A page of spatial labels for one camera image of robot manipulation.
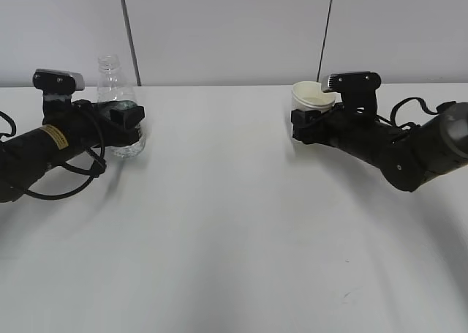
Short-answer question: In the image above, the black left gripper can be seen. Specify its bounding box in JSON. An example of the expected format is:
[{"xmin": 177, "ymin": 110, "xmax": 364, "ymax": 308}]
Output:
[{"xmin": 42, "ymin": 98, "xmax": 145, "ymax": 154}]

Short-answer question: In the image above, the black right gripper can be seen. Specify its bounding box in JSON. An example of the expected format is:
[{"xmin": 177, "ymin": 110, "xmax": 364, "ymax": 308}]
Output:
[{"xmin": 290, "ymin": 108, "xmax": 399, "ymax": 157}]

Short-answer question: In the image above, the white paper cup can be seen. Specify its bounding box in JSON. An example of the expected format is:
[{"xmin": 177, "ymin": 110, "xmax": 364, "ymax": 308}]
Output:
[{"xmin": 290, "ymin": 81, "xmax": 336, "ymax": 133}]

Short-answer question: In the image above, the clear green-label water bottle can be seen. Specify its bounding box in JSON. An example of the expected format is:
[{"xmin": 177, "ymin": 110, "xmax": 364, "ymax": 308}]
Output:
[{"xmin": 97, "ymin": 54, "xmax": 146, "ymax": 159}]

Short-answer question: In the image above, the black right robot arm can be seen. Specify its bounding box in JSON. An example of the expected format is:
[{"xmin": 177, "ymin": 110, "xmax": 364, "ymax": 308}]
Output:
[{"xmin": 291, "ymin": 102, "xmax": 467, "ymax": 192}]

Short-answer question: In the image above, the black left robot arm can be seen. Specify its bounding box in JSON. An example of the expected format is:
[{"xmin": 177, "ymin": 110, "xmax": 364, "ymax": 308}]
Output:
[{"xmin": 1, "ymin": 100, "xmax": 145, "ymax": 203}]

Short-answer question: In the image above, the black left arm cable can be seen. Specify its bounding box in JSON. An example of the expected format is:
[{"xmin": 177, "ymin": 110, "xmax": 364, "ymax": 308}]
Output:
[{"xmin": 0, "ymin": 102, "xmax": 109, "ymax": 201}]

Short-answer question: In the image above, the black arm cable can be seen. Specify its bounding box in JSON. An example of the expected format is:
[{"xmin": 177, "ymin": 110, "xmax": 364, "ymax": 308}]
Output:
[
  {"xmin": 376, "ymin": 97, "xmax": 458, "ymax": 131},
  {"xmin": 0, "ymin": 102, "xmax": 109, "ymax": 201}
]

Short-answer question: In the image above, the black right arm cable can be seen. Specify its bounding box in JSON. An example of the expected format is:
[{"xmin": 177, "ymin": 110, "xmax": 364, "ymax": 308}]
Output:
[{"xmin": 376, "ymin": 97, "xmax": 458, "ymax": 131}]

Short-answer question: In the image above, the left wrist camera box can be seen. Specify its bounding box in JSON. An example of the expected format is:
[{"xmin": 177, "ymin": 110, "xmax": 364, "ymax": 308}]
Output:
[{"xmin": 33, "ymin": 69, "xmax": 85, "ymax": 111}]

